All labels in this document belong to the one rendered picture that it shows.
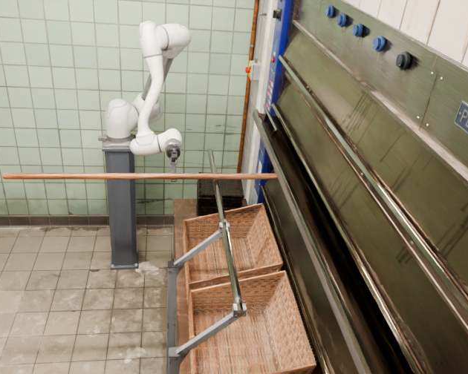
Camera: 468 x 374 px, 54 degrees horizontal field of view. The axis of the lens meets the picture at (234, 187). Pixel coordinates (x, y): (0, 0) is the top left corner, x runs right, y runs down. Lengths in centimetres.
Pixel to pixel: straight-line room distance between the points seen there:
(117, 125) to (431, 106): 209
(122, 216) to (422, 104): 240
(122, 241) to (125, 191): 42
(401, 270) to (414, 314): 13
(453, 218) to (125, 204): 243
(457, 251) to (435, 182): 19
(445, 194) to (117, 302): 254
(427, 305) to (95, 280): 262
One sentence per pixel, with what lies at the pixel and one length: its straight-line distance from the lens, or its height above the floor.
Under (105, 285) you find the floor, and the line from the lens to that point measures 343.
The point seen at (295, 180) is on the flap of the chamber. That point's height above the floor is 141.
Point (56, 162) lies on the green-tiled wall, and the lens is 373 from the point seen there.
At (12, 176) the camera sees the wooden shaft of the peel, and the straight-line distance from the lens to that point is 237.
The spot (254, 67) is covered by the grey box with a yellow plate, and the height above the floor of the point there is 150.
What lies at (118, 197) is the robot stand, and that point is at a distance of 317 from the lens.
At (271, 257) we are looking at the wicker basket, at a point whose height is 78.
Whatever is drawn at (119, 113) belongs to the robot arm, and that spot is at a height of 123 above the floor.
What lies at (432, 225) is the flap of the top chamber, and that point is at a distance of 116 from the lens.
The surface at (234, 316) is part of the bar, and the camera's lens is 165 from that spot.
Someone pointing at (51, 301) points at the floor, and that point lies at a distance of 339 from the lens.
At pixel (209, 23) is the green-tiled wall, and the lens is 328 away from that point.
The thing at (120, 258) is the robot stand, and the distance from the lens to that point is 349.
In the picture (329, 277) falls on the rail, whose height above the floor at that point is 144.
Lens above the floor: 234
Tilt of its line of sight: 31 degrees down
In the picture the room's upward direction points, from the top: 6 degrees clockwise
